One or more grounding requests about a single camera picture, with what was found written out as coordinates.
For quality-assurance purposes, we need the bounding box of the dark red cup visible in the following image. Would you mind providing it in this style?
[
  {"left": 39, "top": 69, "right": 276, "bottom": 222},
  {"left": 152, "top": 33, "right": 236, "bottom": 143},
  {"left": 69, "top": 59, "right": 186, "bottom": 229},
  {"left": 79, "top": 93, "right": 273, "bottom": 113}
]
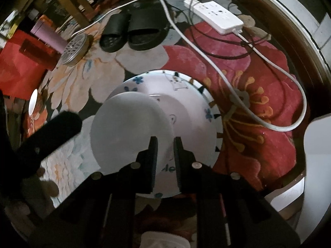
[{"left": 21, "top": 38, "right": 59, "bottom": 71}]

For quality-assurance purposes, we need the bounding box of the red bowl white inside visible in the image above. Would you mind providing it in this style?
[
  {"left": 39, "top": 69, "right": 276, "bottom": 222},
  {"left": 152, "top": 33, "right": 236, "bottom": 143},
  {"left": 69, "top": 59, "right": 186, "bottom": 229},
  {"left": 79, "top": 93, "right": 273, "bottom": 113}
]
[{"left": 27, "top": 88, "right": 39, "bottom": 116}]

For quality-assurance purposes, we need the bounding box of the wooden chair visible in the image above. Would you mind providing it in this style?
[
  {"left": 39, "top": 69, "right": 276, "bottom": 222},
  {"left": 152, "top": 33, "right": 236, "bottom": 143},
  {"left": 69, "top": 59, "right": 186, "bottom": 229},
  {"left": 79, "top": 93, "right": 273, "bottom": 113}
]
[{"left": 41, "top": 0, "right": 148, "bottom": 25}]

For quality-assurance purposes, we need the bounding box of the white power cable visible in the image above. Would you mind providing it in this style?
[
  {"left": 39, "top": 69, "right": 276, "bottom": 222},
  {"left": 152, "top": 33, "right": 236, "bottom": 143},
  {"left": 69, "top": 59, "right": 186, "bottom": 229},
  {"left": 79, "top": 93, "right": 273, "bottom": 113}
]
[{"left": 71, "top": 0, "right": 308, "bottom": 133}]

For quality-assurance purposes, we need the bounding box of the black slipper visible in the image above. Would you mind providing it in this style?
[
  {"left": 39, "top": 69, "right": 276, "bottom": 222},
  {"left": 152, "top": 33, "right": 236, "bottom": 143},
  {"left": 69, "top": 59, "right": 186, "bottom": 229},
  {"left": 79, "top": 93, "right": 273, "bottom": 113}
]
[
  {"left": 100, "top": 13, "right": 131, "bottom": 52},
  {"left": 127, "top": 4, "right": 171, "bottom": 51}
]

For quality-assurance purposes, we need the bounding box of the large leaf pattern plate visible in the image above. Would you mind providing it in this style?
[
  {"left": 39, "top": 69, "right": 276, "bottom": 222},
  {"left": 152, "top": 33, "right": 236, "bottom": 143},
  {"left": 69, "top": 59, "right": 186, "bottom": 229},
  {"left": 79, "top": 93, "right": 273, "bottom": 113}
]
[{"left": 191, "top": 75, "right": 224, "bottom": 161}]

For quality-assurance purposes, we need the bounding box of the black cable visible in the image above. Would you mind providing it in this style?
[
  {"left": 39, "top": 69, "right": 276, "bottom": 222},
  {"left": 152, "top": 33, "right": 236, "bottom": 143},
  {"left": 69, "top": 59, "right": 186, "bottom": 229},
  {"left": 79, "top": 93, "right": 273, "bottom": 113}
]
[{"left": 185, "top": 0, "right": 290, "bottom": 124}]

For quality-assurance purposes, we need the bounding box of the floral rug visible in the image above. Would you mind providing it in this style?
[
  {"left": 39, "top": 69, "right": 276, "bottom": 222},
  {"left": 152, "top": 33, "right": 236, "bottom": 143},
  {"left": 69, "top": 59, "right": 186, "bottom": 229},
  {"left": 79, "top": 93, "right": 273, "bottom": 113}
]
[{"left": 21, "top": 0, "right": 311, "bottom": 248}]

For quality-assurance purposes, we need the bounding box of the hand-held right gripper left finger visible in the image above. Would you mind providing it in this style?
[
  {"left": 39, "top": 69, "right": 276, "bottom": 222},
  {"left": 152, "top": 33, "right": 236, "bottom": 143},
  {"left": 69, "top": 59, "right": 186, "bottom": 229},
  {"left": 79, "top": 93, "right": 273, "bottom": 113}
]
[{"left": 26, "top": 136, "right": 159, "bottom": 248}]

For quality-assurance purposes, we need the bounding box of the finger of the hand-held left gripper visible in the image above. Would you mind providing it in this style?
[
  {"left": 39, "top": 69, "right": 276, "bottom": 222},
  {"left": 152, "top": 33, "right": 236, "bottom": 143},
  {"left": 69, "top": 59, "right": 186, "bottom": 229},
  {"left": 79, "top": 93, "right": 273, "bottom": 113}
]
[{"left": 17, "top": 111, "right": 83, "bottom": 179}]

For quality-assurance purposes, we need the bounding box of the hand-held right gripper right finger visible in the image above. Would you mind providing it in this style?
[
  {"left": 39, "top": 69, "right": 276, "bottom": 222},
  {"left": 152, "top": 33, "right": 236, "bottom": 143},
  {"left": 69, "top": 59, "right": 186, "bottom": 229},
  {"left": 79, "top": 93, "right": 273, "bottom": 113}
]
[{"left": 174, "top": 136, "right": 302, "bottom": 248}]

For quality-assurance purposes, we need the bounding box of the round perforated metal lid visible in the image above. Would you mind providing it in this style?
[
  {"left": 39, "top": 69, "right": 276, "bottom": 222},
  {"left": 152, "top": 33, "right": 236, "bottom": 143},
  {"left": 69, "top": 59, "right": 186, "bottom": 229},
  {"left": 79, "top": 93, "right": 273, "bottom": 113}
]
[{"left": 61, "top": 33, "right": 90, "bottom": 66}]

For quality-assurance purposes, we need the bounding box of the white bear print bowl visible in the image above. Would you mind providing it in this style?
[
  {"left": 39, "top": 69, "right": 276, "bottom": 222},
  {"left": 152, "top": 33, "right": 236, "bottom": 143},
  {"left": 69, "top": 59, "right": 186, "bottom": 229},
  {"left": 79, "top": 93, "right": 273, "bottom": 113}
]
[{"left": 110, "top": 70, "right": 218, "bottom": 199}]

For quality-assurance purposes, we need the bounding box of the white furniture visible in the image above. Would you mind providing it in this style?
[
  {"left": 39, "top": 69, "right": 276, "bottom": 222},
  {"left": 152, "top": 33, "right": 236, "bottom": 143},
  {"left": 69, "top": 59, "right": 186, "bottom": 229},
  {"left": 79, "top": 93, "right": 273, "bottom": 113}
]
[{"left": 264, "top": 114, "right": 331, "bottom": 243}]

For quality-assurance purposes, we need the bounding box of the red box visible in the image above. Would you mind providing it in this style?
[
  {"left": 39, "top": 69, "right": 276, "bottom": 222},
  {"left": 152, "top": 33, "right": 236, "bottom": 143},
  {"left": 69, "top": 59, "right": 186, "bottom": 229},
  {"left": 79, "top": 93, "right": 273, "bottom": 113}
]
[{"left": 0, "top": 30, "right": 48, "bottom": 97}]

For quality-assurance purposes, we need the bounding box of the person's left hand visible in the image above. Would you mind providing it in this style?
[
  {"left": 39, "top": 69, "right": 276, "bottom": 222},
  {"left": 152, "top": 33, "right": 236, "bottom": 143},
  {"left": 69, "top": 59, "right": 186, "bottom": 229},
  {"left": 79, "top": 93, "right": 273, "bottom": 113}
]
[{"left": 16, "top": 167, "right": 60, "bottom": 212}]

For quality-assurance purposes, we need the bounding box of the white power strip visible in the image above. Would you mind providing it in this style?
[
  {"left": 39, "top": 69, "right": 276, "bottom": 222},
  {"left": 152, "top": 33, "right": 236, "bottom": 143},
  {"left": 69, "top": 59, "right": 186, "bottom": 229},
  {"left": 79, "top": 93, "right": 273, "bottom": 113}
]
[{"left": 183, "top": 0, "right": 244, "bottom": 35}]

